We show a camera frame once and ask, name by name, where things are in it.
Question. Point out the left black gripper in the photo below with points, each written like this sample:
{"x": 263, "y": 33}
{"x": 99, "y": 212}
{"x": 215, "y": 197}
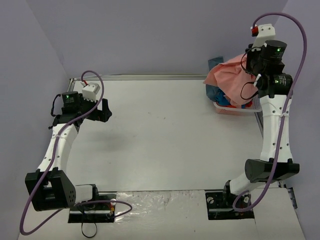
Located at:
{"x": 104, "y": 110}

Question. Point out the pink t shirt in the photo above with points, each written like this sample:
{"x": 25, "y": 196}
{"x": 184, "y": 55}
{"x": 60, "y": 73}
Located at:
{"x": 230, "y": 77}

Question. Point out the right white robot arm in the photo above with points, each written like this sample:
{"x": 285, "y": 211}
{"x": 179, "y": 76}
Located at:
{"x": 273, "y": 91}

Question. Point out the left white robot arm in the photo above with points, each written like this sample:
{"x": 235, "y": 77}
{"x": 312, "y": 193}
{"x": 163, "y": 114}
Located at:
{"x": 49, "y": 186}

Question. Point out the grey t shirt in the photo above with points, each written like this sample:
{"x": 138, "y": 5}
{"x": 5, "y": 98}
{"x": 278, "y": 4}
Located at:
{"x": 213, "y": 91}

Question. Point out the white plastic basket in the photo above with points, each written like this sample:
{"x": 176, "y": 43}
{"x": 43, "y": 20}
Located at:
{"x": 255, "y": 108}

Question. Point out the blue t shirt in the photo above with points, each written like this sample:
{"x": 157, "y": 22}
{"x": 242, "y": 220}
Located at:
{"x": 221, "y": 99}

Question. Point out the orange t shirt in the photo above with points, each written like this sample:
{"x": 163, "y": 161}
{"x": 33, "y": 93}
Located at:
{"x": 244, "y": 106}

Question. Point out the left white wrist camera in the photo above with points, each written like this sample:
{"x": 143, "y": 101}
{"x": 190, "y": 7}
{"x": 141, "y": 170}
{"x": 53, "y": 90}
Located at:
{"x": 90, "y": 91}

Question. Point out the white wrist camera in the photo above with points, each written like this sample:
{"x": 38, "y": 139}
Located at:
{"x": 262, "y": 33}
{"x": 90, "y": 91}

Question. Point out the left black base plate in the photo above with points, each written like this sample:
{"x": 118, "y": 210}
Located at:
{"x": 91, "y": 213}

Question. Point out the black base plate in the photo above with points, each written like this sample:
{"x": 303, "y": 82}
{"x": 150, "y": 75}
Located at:
{"x": 91, "y": 213}
{"x": 220, "y": 210}

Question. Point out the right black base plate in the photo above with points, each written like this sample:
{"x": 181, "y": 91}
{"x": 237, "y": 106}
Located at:
{"x": 220, "y": 210}

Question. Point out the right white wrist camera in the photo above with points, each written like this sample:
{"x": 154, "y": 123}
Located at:
{"x": 262, "y": 33}

